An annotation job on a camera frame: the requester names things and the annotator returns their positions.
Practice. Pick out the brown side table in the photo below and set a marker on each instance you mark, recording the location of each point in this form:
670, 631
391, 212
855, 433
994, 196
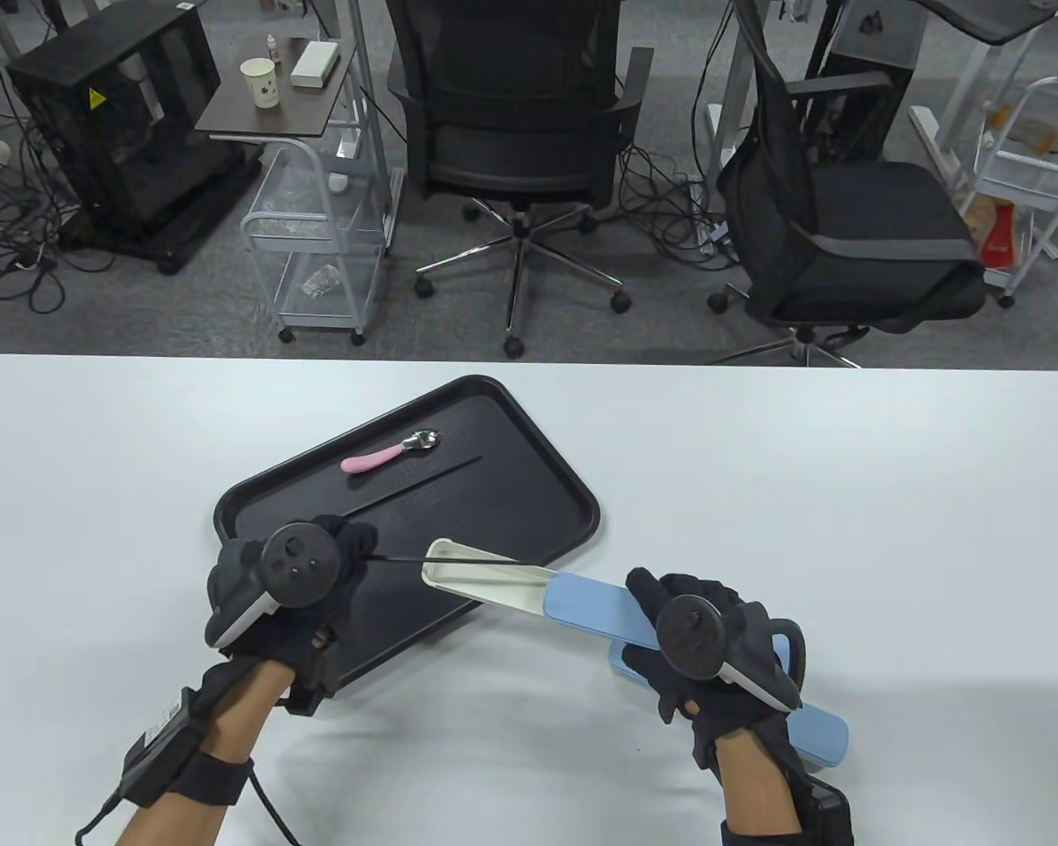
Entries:
256, 119

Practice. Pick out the black glove sensor box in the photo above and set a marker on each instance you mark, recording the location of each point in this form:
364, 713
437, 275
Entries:
307, 696

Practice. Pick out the person's right hand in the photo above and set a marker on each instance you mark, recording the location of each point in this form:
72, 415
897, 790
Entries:
696, 586

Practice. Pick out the white rectangular box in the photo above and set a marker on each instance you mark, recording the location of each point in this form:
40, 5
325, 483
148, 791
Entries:
315, 63

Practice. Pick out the clear plastic bag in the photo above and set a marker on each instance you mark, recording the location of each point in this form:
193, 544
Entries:
320, 282

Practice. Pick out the black computer case on cart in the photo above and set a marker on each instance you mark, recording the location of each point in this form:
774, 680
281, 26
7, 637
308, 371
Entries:
132, 132

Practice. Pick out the white paper cup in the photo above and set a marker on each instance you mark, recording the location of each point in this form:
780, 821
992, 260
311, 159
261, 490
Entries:
260, 84

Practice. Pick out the black plastic tray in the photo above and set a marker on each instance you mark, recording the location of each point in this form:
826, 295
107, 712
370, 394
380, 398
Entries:
511, 502

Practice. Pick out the person's left forearm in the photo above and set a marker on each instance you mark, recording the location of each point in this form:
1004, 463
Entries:
238, 723

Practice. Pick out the black wrist sensor module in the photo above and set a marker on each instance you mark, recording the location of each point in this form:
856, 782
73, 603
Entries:
154, 749
829, 815

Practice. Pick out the black mesh office chair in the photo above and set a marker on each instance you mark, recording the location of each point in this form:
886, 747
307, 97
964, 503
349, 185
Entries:
520, 150
873, 220

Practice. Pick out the person's left hand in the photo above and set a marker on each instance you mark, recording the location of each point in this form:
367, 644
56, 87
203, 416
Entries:
357, 546

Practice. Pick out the dark grey desk top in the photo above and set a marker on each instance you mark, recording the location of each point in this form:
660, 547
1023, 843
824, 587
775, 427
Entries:
996, 22

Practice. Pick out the black computer tower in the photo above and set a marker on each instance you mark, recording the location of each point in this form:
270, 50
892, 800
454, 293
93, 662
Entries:
882, 115

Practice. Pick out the person's right forearm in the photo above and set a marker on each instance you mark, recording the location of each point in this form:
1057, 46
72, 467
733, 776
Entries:
758, 784

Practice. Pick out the white power strip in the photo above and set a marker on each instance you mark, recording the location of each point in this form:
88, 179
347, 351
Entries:
698, 198

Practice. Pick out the black chopstick utensil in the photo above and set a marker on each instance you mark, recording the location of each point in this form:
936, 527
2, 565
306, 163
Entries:
423, 483
401, 559

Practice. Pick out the white desk leg frame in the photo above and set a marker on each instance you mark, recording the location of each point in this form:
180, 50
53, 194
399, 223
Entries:
730, 132
930, 132
364, 79

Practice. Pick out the red and orange bag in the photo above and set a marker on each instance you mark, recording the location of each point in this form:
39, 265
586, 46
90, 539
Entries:
998, 238

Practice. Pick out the small dropper bottle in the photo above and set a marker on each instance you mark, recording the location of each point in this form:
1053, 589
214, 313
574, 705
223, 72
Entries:
273, 51

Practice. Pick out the black round hand controller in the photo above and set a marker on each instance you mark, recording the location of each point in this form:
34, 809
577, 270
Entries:
300, 564
694, 636

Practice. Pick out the blue lidded lunch box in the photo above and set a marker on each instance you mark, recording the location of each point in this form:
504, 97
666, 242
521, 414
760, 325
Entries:
582, 604
815, 731

